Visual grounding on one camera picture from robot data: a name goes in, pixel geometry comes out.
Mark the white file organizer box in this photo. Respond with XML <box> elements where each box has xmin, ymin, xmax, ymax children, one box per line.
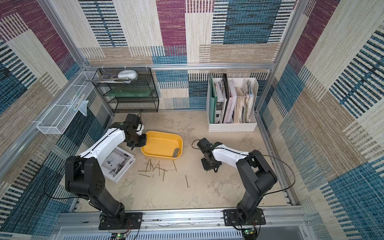
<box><xmin>206</xmin><ymin>74</ymin><xmax>259</xmax><ymax>132</ymax></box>

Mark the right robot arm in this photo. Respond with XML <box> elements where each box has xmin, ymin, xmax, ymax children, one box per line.
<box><xmin>197</xmin><ymin>138</ymin><xmax>278</xmax><ymax>225</ymax></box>

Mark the white round object on shelf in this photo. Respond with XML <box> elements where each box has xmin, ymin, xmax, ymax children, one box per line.
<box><xmin>118</xmin><ymin>70</ymin><xmax>138</xmax><ymax>81</ymax></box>

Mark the white wire wall basket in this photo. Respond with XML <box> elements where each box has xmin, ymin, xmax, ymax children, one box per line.
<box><xmin>37</xmin><ymin>71</ymin><xmax>95</xmax><ymax>135</ymax></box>

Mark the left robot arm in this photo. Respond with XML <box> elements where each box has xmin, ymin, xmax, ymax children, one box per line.
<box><xmin>65</xmin><ymin>114</ymin><xmax>147</xmax><ymax>224</ymax></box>

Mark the black wire mesh shelf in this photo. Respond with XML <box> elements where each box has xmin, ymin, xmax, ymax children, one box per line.
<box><xmin>91</xmin><ymin>68</ymin><xmax>160</xmax><ymax>114</ymax></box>

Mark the yellow plastic storage box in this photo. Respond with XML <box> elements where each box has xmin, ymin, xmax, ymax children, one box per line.
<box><xmin>141</xmin><ymin>131</ymin><xmax>183</xmax><ymax>161</ymax></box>

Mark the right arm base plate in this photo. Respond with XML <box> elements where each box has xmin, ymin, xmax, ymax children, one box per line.
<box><xmin>222</xmin><ymin>208</ymin><xmax>266</xmax><ymax>227</ymax></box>

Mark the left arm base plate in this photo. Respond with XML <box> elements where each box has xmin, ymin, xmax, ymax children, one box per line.
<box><xmin>99</xmin><ymin>212</ymin><xmax>143</xmax><ymax>231</ymax></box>

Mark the green folder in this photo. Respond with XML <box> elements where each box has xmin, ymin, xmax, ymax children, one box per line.
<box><xmin>208</xmin><ymin>75</ymin><xmax>218</xmax><ymax>124</ymax></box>

